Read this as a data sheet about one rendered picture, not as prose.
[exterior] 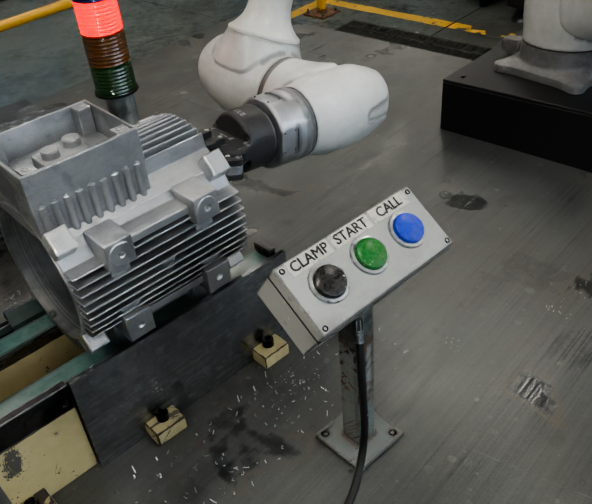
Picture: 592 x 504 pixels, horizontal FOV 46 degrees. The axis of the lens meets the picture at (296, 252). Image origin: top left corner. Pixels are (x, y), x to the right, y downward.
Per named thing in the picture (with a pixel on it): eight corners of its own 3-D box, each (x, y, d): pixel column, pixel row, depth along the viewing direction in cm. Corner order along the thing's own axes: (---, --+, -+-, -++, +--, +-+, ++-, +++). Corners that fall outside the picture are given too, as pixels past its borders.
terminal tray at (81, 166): (45, 248, 63) (20, 181, 59) (-4, 205, 70) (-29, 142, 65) (154, 193, 69) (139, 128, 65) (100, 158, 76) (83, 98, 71)
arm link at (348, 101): (320, 175, 86) (252, 142, 94) (400, 142, 95) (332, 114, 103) (323, 92, 80) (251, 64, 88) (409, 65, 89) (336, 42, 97)
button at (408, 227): (401, 255, 62) (410, 246, 61) (380, 229, 63) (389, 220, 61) (422, 240, 64) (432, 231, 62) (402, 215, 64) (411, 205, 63)
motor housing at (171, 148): (109, 384, 70) (55, 233, 58) (25, 300, 82) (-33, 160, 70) (258, 288, 80) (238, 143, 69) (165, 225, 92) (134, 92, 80)
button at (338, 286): (322, 310, 57) (330, 302, 56) (300, 282, 58) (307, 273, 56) (347, 292, 59) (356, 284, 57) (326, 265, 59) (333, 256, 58)
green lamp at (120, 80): (109, 102, 98) (101, 72, 96) (88, 91, 102) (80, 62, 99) (145, 88, 101) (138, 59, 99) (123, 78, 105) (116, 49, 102)
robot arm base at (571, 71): (532, 39, 140) (536, 11, 137) (636, 66, 125) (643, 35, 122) (473, 64, 131) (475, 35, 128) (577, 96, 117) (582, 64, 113)
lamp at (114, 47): (101, 72, 96) (93, 40, 93) (80, 62, 99) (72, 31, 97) (138, 59, 99) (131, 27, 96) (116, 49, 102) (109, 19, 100)
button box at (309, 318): (303, 358, 59) (325, 338, 55) (254, 292, 60) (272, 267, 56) (429, 265, 68) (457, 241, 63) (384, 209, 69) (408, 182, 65)
